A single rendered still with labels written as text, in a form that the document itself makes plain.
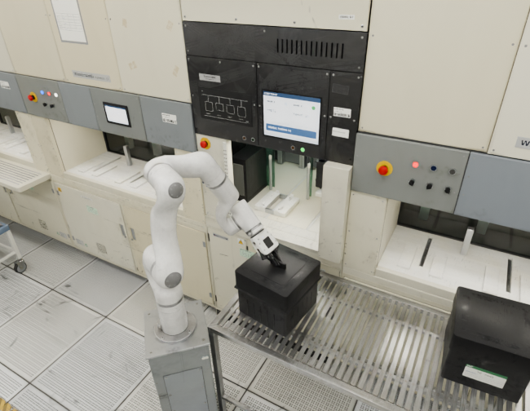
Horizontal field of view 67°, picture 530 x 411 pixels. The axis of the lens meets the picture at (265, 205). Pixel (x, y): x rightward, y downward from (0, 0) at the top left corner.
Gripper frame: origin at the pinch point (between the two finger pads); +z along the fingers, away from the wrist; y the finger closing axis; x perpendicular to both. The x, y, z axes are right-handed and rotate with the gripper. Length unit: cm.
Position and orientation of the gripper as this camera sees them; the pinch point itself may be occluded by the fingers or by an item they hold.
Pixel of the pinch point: (276, 261)
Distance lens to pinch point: 180.5
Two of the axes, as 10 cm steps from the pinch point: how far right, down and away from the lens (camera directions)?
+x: -5.5, 3.8, 7.4
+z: 5.8, 8.2, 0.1
